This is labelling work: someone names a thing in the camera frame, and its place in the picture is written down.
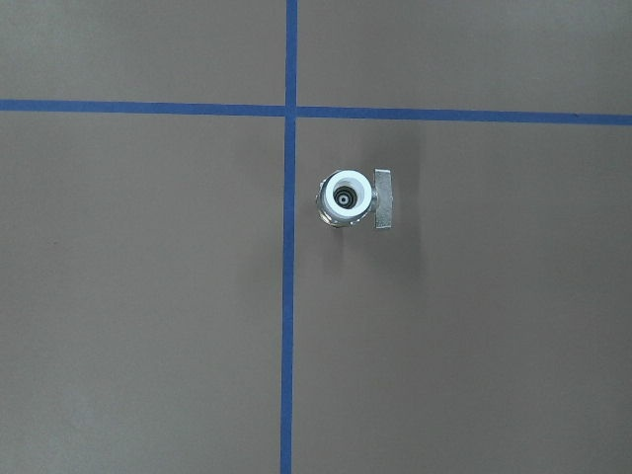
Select white PPR brass valve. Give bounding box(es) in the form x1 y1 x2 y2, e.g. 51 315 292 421
315 169 394 229

